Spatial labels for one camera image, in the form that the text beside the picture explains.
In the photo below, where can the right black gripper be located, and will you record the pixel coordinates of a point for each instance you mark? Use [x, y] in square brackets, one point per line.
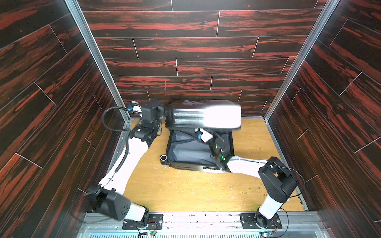
[217, 143]

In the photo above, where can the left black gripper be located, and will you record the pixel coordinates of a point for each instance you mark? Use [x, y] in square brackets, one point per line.
[156, 104]

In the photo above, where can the black white space suitcase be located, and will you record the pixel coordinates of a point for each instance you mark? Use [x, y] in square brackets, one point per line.
[183, 118]

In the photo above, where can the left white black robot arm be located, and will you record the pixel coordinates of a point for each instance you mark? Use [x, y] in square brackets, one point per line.
[107, 197]

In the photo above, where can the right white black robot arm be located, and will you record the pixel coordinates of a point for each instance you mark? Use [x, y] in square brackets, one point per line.
[278, 179]

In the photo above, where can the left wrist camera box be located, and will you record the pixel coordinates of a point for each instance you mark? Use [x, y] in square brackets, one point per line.
[134, 108]

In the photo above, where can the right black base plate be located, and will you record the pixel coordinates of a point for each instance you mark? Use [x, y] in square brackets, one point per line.
[252, 221]

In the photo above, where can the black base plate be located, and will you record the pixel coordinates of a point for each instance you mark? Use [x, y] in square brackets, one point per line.
[151, 222]
[252, 221]

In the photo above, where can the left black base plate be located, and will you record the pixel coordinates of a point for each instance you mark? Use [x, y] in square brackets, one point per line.
[151, 222]

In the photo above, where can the aluminium front rail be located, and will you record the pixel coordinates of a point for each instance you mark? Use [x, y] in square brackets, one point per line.
[208, 225]

